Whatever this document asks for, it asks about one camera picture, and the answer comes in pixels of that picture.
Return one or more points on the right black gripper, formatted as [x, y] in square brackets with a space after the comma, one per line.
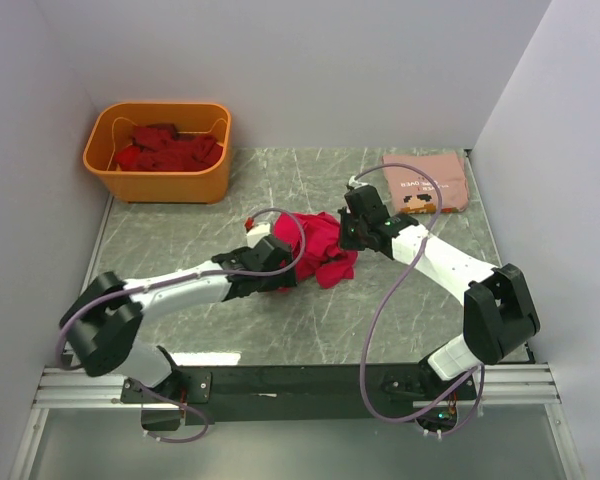
[346, 243]

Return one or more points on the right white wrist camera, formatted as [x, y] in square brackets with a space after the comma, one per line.
[354, 183]

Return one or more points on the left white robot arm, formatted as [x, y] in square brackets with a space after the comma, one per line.
[102, 325]

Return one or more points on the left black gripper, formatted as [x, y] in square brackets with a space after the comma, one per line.
[286, 279]

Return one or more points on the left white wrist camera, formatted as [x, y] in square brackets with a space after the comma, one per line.
[256, 231]

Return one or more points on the bright pink t-shirt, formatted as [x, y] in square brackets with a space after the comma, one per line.
[323, 258]

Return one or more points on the orange plastic basket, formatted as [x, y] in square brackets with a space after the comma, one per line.
[112, 132]

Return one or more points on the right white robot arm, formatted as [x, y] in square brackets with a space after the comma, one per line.
[498, 311]

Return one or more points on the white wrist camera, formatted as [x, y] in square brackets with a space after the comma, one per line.
[256, 231]
[354, 183]

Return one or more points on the folded pink printed t-shirt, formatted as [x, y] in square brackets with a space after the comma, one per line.
[413, 193]

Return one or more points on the dark red t-shirt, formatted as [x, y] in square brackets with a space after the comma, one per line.
[162, 148]

